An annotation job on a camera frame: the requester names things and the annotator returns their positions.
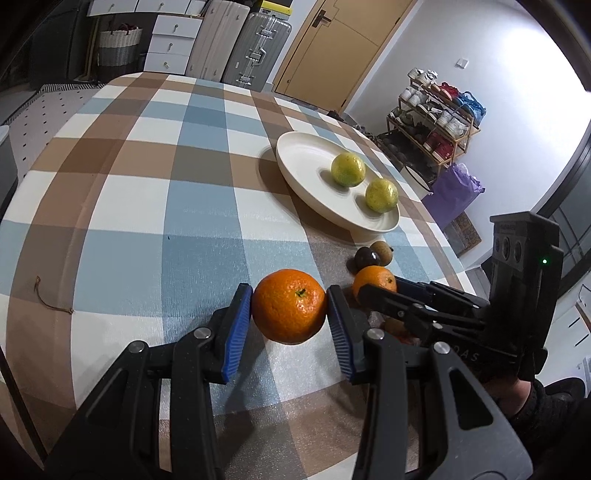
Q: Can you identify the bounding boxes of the silver suitcase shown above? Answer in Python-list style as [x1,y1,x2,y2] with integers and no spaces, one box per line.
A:
[222,11,293,88]

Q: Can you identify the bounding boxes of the beige suitcase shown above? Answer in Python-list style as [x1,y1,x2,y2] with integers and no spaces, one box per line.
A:
[187,0,253,84]

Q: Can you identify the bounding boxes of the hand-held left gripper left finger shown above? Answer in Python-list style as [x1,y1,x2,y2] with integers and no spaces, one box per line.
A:
[44,282,254,480]

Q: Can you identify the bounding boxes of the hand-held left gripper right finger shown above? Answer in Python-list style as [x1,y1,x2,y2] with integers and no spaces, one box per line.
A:
[325,285,536,480]

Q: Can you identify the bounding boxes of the large orange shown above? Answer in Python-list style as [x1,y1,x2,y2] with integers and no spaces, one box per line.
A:
[252,268,328,345]

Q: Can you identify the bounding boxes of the patterned door mat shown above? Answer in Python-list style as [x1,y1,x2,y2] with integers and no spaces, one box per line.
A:
[445,214,482,253]

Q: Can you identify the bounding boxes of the large yellow-green pear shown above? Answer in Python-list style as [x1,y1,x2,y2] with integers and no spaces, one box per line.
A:
[331,152,366,187]

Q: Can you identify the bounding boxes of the wooden door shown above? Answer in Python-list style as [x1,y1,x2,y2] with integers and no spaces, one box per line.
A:
[272,0,417,112]

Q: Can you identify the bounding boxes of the person's right hand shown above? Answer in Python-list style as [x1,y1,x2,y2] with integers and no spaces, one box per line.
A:
[484,376,533,414]

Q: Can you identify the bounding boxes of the brown kiwi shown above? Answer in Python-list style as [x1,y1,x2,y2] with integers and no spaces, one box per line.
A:
[372,240,394,267]

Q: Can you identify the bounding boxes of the woven laundry basket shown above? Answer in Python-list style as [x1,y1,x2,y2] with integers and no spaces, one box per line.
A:
[97,25,143,68]

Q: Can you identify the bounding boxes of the small orange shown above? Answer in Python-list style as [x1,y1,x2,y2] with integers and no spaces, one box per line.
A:
[353,265,398,306]

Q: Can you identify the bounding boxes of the black framed glass door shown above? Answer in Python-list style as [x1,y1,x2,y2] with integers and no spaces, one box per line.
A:
[531,129,591,303]

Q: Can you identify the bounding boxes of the black and yellow box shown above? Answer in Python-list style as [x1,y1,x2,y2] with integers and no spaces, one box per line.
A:
[256,0,294,19]

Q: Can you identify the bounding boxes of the large dark purple plum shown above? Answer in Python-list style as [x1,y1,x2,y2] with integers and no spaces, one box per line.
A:
[348,247,385,274]

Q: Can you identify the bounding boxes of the white drawer cabinet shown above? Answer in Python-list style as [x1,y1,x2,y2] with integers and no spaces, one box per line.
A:
[88,0,206,75]

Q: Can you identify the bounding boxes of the rows of assorted shoes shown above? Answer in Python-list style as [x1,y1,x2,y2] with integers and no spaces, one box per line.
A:
[379,68,486,160]

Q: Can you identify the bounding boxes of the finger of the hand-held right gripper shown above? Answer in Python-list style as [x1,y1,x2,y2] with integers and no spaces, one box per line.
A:
[392,276,491,311]
[359,283,483,343]

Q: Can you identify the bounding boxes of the purple bag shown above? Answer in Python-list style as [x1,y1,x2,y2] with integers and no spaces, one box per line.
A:
[422,162,486,230]

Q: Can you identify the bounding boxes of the cream round plate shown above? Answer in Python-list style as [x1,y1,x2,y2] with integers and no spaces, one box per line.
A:
[276,131,400,232]

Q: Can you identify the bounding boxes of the brown string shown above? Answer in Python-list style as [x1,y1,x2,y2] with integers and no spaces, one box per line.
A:
[35,275,75,315]

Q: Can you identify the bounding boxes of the checkered tablecloth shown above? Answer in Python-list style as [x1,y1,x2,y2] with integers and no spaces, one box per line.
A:
[0,73,481,480]

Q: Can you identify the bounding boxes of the person's right forearm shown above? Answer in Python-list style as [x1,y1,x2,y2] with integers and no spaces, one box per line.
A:
[505,376,588,462]

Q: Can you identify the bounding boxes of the small yellow-green pear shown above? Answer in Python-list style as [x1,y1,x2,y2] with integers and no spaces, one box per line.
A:
[365,178,399,213]

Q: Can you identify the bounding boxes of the grey dotted rug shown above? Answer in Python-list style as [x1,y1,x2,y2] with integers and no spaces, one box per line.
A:
[7,82,108,178]

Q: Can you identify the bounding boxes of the white enamel basin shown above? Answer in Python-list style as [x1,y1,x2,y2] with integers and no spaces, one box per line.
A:
[400,164,435,193]

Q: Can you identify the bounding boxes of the wooden shoe rack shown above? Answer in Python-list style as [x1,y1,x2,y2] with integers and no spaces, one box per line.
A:
[376,69,483,186]

